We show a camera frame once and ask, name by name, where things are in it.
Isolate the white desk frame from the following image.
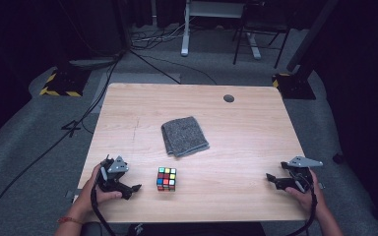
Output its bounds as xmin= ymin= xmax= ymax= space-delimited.
xmin=180 ymin=0 xmax=263 ymax=60

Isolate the red bracelet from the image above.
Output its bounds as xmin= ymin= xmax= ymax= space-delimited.
xmin=57 ymin=215 xmax=84 ymax=226

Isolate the long black floor cable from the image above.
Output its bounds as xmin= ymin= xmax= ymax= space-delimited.
xmin=0 ymin=52 xmax=126 ymax=235

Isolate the person's right hand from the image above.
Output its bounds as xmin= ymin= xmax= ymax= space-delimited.
xmin=284 ymin=168 xmax=328 ymax=219

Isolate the black chair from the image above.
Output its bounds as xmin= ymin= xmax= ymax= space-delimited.
xmin=231 ymin=0 xmax=291 ymax=70

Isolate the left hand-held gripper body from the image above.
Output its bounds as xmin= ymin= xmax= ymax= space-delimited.
xmin=97 ymin=154 xmax=130 ymax=193

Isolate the dark slanted stand pole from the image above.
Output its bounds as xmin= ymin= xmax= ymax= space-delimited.
xmin=286 ymin=0 xmax=339 ymax=73

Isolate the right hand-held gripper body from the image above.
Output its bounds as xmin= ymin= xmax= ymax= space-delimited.
xmin=286 ymin=155 xmax=324 ymax=193

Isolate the left hand-held gripper black cable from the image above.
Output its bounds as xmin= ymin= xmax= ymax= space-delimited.
xmin=90 ymin=176 xmax=116 ymax=236

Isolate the grey low stand foot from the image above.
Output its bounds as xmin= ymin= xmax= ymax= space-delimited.
xmin=68 ymin=57 xmax=119 ymax=70

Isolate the hand-held gripper black cable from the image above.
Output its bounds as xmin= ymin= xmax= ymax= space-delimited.
xmin=90 ymin=176 xmax=116 ymax=236
xmin=288 ymin=183 xmax=319 ymax=236

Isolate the tangle of floor cables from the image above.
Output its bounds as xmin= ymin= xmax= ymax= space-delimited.
xmin=131 ymin=23 xmax=186 ymax=51

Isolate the thin curved black cable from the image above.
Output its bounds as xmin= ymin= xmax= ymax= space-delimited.
xmin=144 ymin=53 xmax=219 ymax=86

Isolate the multicoloured puzzle cube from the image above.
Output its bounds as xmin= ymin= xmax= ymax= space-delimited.
xmin=156 ymin=166 xmax=177 ymax=193

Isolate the black yellow-striped stand base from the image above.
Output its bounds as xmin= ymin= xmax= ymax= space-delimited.
xmin=38 ymin=67 xmax=92 ymax=97

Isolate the person's left hand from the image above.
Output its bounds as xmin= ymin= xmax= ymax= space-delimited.
xmin=75 ymin=163 xmax=123 ymax=220

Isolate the grey fluffy cloth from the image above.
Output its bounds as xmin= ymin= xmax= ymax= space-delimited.
xmin=160 ymin=116 xmax=211 ymax=158

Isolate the right hand-held gripper black cable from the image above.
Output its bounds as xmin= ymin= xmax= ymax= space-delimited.
xmin=288 ymin=183 xmax=319 ymax=236

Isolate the straight black floor cable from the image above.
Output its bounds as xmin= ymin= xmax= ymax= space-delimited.
xmin=129 ymin=48 xmax=182 ymax=85

